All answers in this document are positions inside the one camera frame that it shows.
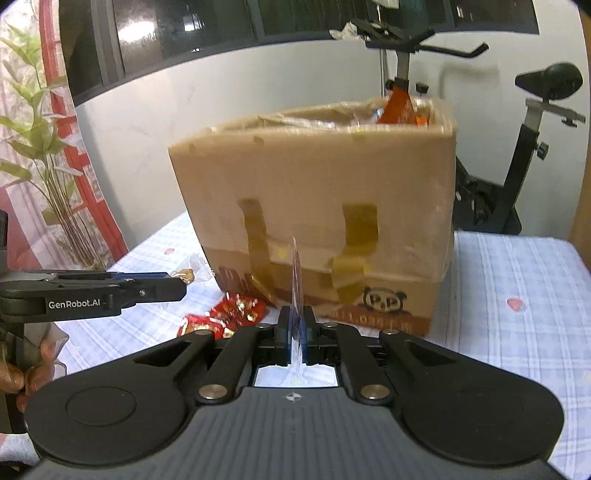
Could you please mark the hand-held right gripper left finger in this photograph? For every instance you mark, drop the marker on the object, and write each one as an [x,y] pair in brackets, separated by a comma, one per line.
[288,330]

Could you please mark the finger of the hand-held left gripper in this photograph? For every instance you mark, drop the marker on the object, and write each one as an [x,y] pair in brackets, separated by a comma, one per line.
[157,293]
[138,276]

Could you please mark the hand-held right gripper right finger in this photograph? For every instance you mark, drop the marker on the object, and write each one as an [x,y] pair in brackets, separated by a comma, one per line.
[308,330]

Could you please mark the clear blue snack packet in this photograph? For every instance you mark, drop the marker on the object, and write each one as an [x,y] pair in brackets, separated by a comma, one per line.
[296,286]

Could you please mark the taped cardboard box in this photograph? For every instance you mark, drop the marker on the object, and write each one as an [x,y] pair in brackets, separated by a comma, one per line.
[318,207]

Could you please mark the orange snack packet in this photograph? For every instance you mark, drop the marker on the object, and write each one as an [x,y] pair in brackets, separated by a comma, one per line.
[398,107]

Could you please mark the person's left hand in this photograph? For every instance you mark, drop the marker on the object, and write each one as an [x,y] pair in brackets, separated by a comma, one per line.
[51,350]

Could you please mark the clear candy wrapper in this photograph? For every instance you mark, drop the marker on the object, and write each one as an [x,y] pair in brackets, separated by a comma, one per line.
[190,274]

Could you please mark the red plant print curtain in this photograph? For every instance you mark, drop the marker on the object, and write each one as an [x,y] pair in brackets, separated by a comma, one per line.
[41,152]

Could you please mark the plaid strawberry bed sheet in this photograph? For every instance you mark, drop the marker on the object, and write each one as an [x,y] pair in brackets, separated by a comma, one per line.
[508,332]

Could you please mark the black exercise bike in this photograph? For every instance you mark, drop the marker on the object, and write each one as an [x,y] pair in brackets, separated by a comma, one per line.
[498,184]

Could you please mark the dark framed window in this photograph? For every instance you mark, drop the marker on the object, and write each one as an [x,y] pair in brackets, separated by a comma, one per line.
[207,32]

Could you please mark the brown wooden board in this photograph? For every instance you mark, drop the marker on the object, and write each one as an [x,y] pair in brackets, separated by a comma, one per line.
[582,221]

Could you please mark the crumpled white paper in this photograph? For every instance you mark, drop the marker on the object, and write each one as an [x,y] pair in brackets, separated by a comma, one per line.
[342,32]

